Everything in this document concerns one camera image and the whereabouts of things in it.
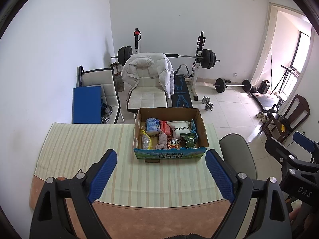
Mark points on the white down jacket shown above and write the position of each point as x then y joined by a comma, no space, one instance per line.
147,64

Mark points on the barbell with black plates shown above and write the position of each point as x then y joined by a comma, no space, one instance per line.
206,58

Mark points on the dark wooden chair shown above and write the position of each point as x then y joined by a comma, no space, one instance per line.
300,109

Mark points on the blue snack packet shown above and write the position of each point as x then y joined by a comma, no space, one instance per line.
152,125

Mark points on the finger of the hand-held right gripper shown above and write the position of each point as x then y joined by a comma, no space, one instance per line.
276,148
302,142

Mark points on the yellow snack bag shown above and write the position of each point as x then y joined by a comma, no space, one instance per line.
145,142

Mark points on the striped cat print tablecloth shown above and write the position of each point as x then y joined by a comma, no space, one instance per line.
87,139

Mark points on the grey plastic chair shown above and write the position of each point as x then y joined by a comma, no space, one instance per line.
236,151

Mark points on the black and blue bench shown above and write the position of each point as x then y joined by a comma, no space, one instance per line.
182,92

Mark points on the light blue packet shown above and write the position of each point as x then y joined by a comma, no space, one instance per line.
194,128

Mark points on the greyish pink socks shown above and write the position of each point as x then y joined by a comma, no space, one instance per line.
162,140

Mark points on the black floor platform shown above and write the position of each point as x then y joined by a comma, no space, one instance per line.
266,100

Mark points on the person's right forearm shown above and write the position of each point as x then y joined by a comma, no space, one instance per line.
296,220

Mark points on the black tripod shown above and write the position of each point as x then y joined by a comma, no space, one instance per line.
289,68

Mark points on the small yellow object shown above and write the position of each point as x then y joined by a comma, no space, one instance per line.
282,128

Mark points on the white chair with black frame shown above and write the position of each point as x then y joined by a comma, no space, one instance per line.
97,79

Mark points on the blue folded mat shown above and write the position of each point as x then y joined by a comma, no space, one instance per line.
86,104

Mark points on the person's dark clothing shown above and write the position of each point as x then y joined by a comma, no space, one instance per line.
184,236

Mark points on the short barbell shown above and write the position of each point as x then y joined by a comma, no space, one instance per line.
220,86

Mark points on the black box speaker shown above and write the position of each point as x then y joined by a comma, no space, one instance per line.
264,87

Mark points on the panda print snack packet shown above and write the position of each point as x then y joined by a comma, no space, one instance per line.
173,143

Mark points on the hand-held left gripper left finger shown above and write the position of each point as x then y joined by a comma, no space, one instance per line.
103,176

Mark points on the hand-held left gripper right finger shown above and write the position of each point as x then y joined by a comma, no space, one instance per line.
219,176

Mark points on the white snack bag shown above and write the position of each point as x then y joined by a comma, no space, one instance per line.
179,129

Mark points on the chrome dumbbell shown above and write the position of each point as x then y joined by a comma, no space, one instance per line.
206,100

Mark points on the white barbell rack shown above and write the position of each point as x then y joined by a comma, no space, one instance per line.
200,42

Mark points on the printed cardboard box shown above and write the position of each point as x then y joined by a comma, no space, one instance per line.
169,154

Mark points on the white padded chair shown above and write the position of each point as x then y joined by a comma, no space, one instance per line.
149,97

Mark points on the dark green packet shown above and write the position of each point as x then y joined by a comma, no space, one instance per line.
188,140

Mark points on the red packet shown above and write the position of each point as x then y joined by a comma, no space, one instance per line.
165,127

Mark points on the metal weight plates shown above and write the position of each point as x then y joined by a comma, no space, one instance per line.
107,110

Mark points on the pair of shoes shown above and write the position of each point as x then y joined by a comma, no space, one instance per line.
260,115

